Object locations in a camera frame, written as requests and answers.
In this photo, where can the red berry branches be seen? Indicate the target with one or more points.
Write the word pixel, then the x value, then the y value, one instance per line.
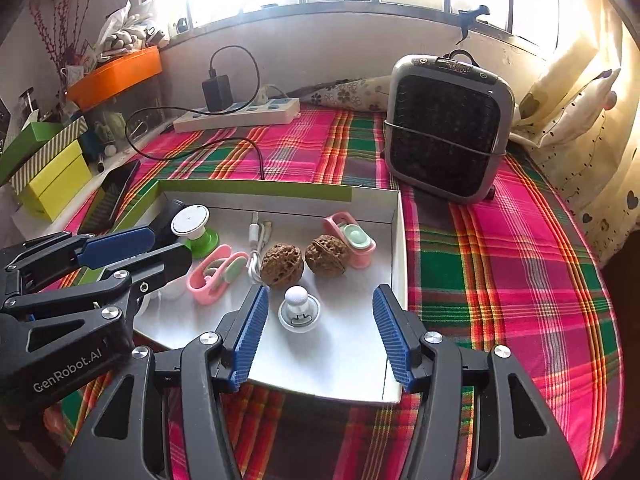
pixel 55 25

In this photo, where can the green and white cardboard box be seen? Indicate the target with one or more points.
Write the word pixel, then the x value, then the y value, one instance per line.
pixel 340 320

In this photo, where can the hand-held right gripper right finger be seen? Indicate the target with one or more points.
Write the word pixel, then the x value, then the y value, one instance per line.
pixel 395 340

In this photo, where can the white power strip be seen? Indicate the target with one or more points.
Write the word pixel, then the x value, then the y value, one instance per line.
pixel 235 117

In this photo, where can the white round night light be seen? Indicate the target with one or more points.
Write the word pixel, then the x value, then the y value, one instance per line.
pixel 299 310

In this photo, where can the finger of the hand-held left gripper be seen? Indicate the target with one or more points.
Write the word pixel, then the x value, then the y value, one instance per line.
pixel 165 262
pixel 115 247

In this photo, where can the yellow-green box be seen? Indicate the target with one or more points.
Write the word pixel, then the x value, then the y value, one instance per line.
pixel 55 180

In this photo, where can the small brown walnut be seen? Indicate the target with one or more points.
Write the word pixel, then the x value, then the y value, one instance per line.
pixel 326 255

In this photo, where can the floral cloth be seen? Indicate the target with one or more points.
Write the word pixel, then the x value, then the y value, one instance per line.
pixel 350 92

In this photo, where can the pink clip with green pad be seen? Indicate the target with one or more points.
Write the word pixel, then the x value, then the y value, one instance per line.
pixel 357 242

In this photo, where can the grey portable heater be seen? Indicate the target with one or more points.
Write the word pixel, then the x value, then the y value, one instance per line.
pixel 445 130

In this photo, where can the black window latch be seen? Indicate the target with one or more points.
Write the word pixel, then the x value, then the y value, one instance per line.
pixel 472 15

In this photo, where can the black smartphone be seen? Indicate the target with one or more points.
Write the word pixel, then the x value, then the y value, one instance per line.
pixel 117 185

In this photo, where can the black charger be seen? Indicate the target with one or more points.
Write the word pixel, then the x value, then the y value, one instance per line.
pixel 217 91

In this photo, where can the clear plastic container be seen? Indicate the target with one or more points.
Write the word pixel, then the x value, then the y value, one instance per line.
pixel 120 120

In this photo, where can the cream heart-print curtain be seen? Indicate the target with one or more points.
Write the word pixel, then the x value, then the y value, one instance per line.
pixel 580 110

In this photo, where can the orange plastic bin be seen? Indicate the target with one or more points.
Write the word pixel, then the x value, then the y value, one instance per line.
pixel 120 75

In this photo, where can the green spool with white top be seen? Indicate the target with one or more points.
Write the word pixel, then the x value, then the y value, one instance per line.
pixel 190 220

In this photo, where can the pink green plaid tablecloth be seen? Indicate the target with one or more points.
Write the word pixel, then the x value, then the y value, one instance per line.
pixel 500 280

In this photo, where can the white crumpled bag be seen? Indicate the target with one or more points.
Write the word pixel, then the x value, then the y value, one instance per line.
pixel 125 30

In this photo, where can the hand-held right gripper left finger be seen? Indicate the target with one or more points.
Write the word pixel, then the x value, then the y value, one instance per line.
pixel 250 335

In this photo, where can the large brown walnut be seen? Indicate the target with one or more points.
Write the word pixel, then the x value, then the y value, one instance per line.
pixel 282 265

